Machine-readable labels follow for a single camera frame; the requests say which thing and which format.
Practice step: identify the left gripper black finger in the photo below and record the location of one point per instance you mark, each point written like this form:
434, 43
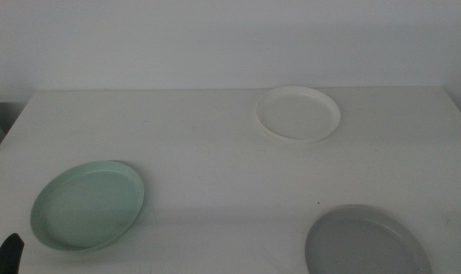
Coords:
8, 257

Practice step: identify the pale green shallow bowl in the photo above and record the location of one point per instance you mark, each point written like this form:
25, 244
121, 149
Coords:
86, 207

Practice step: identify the white shallow bowl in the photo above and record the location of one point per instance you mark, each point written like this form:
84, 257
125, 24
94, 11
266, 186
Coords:
297, 114

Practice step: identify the grey shallow bowl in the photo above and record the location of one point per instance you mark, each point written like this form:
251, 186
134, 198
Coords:
363, 243

